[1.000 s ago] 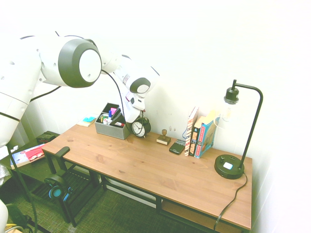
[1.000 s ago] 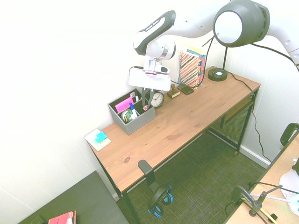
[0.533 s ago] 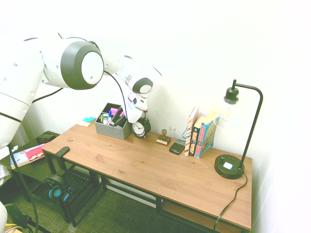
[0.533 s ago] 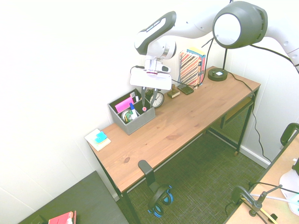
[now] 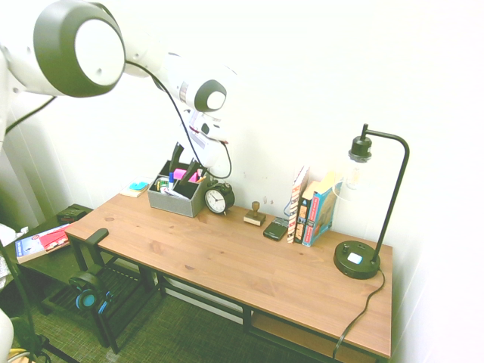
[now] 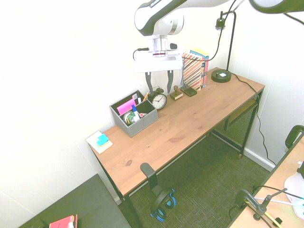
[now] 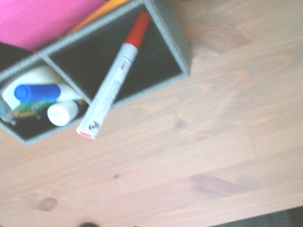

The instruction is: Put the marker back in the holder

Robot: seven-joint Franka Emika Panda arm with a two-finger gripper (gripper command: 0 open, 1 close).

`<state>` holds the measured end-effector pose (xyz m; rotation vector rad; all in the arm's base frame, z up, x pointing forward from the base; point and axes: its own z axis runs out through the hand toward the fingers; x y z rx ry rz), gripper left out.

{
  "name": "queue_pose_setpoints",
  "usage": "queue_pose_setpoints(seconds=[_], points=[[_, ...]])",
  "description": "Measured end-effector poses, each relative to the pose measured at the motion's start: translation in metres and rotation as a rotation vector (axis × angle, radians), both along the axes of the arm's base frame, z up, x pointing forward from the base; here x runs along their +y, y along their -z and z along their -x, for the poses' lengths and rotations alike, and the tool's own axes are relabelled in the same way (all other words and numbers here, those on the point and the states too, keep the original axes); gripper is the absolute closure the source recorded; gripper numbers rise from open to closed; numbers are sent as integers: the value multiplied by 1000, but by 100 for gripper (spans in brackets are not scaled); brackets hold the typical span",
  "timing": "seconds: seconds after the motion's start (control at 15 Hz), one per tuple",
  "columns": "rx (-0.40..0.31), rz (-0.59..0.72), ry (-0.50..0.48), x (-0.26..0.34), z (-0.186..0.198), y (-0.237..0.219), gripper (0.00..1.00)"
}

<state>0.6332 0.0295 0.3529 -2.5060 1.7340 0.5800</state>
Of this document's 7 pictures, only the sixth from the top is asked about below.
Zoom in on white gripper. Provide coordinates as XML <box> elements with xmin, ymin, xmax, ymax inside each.
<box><xmin>135</xmin><ymin>50</ymin><xmax>184</xmax><ymax>94</ymax></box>

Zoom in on white marker with blue cap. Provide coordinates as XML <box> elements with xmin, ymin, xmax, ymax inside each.
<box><xmin>131</xmin><ymin>104</ymin><xmax>141</xmax><ymax>122</ymax></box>

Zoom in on black alarm clock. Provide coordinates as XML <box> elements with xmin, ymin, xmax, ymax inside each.
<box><xmin>149</xmin><ymin>86</ymin><xmax>168</xmax><ymax>110</ymax></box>

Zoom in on wooden rubber stamp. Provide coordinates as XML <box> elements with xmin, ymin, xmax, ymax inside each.
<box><xmin>170</xmin><ymin>85</ymin><xmax>184</xmax><ymax>101</ymax></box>

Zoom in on small dark box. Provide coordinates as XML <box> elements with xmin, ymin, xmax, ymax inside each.
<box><xmin>180</xmin><ymin>85</ymin><xmax>198</xmax><ymax>98</ymax></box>

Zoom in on patterned striped book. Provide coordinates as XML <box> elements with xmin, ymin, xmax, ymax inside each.
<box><xmin>181</xmin><ymin>50</ymin><xmax>205</xmax><ymax>92</ymax></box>

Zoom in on pink sticky notes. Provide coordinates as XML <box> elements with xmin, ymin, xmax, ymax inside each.
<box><xmin>116</xmin><ymin>98</ymin><xmax>137</xmax><ymax>115</ymax></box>

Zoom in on grey felt desk organizer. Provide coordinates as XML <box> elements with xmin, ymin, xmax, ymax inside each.
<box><xmin>109</xmin><ymin>89</ymin><xmax>159</xmax><ymax>138</ymax></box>

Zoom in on green tape roll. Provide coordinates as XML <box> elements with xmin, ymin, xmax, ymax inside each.
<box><xmin>123</xmin><ymin>111</ymin><xmax>135</xmax><ymax>126</ymax></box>

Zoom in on blue and yellow book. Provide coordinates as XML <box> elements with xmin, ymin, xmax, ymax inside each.
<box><xmin>190</xmin><ymin>47</ymin><xmax>210</xmax><ymax>88</ymax></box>

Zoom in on black desk lamp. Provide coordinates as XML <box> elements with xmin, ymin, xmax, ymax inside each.
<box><xmin>210</xmin><ymin>10</ymin><xmax>238</xmax><ymax>84</ymax></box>

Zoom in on blue sponge block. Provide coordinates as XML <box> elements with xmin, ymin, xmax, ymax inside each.
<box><xmin>95</xmin><ymin>133</ymin><xmax>110</xmax><ymax>146</ymax></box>

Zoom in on white notepad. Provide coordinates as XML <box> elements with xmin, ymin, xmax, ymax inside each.
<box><xmin>85</xmin><ymin>130</ymin><xmax>114</xmax><ymax>155</ymax></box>

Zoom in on black headphone hanger hook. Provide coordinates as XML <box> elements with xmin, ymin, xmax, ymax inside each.
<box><xmin>140</xmin><ymin>162</ymin><xmax>165</xmax><ymax>197</ymax></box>

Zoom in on wooden desk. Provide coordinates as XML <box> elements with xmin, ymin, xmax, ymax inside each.
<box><xmin>88</xmin><ymin>86</ymin><xmax>266</xmax><ymax>228</ymax></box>

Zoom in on black and blue headphones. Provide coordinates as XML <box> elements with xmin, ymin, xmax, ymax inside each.
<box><xmin>149</xmin><ymin>188</ymin><xmax>177</xmax><ymax>223</ymax></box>

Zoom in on black side table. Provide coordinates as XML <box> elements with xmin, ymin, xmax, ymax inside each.
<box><xmin>18</xmin><ymin>173</ymin><xmax>133</xmax><ymax>228</ymax></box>

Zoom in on black metal clamp stand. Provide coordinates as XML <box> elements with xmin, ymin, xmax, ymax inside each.
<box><xmin>234</xmin><ymin>188</ymin><xmax>288</xmax><ymax>222</ymax></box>

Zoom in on white round base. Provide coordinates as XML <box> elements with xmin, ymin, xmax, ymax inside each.
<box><xmin>283</xmin><ymin>171</ymin><xmax>304</xmax><ymax>210</ymax></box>

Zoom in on red notebook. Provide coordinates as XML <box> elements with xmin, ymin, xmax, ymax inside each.
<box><xmin>48</xmin><ymin>214</ymin><xmax>78</xmax><ymax>228</ymax></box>

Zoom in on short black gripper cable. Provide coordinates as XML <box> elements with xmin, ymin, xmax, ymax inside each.
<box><xmin>132</xmin><ymin>47</ymin><xmax>150</xmax><ymax>61</ymax></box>

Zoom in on black lamp power cable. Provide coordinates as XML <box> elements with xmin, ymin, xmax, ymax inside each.
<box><xmin>230</xmin><ymin>72</ymin><xmax>277</xmax><ymax>166</ymax></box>

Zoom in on black clamp handle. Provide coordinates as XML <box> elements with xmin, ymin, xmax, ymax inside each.
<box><xmin>284</xmin><ymin>125</ymin><xmax>304</xmax><ymax>150</ymax></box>

